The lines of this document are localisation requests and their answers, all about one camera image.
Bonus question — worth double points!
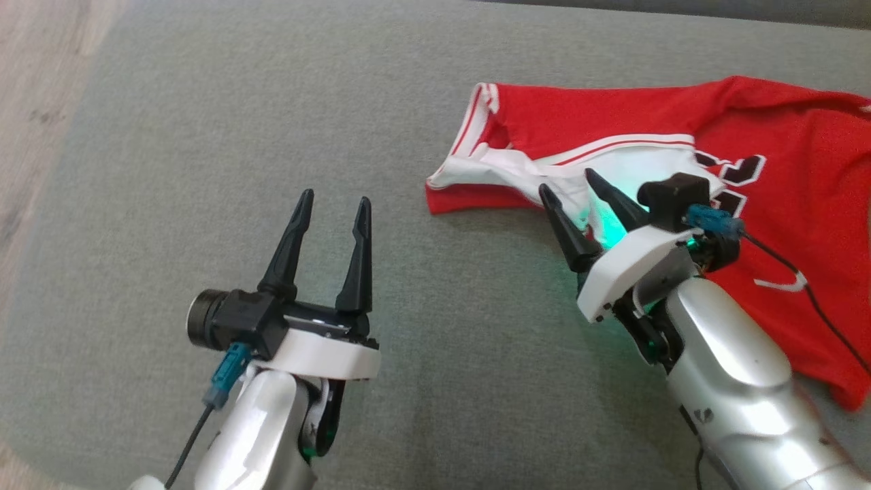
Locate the black left cable blue plug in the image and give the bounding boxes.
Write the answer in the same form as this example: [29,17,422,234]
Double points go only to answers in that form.
[165,342,254,490]

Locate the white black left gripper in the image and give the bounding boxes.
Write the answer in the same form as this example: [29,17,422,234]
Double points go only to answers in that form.
[257,189,382,381]

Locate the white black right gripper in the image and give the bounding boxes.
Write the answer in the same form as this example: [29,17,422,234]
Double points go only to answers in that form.
[539,169,702,324]

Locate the red jersey with striped trim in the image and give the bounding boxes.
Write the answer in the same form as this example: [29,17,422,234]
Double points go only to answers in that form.
[425,75,871,412]

